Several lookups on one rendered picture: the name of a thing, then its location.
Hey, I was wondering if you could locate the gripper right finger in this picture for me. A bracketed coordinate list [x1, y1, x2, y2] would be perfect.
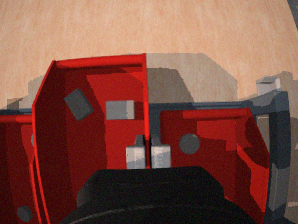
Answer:
[149, 134, 171, 168]

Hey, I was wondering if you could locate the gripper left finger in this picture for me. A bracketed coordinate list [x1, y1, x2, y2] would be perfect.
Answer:
[126, 135, 147, 169]

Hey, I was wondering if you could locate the red bin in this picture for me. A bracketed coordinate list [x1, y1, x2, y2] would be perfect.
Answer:
[0, 114, 48, 224]
[32, 53, 150, 224]
[160, 108, 270, 224]

